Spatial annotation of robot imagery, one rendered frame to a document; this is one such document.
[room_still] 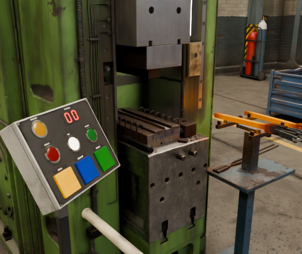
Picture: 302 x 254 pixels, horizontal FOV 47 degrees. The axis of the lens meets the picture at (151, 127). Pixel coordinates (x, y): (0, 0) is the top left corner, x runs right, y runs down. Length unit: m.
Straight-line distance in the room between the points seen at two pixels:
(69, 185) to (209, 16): 1.20
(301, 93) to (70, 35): 4.23
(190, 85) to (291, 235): 1.42
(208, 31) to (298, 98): 3.50
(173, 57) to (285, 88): 3.96
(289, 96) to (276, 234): 2.98
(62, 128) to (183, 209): 0.86
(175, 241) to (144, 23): 1.07
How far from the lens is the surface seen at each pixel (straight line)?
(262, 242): 2.63
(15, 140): 1.06
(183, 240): 1.88
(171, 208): 1.71
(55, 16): 1.43
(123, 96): 2.00
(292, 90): 5.35
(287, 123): 1.88
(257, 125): 1.67
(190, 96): 1.86
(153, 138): 1.56
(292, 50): 10.70
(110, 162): 1.24
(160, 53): 1.50
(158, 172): 1.56
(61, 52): 1.41
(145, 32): 1.44
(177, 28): 1.56
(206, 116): 2.00
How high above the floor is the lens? 1.49
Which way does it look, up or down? 18 degrees down
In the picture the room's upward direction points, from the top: straight up
